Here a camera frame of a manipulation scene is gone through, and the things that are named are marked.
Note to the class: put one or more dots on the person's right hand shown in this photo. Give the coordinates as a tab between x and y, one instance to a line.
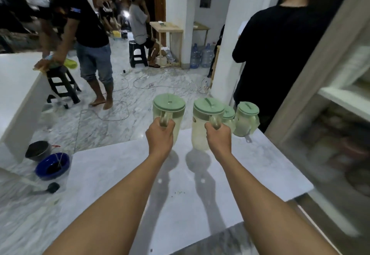
219	140

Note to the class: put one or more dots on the person's left hand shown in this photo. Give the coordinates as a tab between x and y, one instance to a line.
159	140

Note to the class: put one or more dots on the person's left fingers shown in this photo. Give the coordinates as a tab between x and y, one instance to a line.
169	124

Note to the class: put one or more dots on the person's right fingers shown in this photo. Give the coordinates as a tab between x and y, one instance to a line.
209	127

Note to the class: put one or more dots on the green lidded plastic pitcher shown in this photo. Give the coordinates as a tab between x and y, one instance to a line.
205	119
170	109
245	120

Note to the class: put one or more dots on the person's left forearm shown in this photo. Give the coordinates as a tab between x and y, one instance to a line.
115	211

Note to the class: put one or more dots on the person's right forearm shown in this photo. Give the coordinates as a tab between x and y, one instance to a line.
260	208

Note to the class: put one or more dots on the small green lidded pitcher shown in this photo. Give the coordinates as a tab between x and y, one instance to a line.
229	116

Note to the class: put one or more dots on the white power strip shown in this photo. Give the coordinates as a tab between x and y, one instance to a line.
126	72

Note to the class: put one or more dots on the blue water gallon bottle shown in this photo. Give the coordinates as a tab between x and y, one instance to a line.
195	57

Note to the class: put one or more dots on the clear water gallon bottle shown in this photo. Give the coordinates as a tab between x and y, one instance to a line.
207	55

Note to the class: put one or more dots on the black plastic stool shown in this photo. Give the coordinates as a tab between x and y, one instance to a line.
138	55
63	85

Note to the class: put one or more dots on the light wooden table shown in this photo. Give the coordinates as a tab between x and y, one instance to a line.
167	29
201	28

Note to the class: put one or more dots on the yellow green cloth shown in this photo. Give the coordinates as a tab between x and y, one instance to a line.
70	63

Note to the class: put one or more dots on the glass door cabinet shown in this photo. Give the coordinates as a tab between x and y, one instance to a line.
329	113

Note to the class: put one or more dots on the blue plastic basin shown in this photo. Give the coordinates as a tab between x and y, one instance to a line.
53	165

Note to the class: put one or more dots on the black metal pot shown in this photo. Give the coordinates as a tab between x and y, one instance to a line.
37	150

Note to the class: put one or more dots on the black ladle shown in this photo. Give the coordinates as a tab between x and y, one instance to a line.
49	189

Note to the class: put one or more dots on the white table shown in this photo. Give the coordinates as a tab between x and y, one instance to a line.
17	96

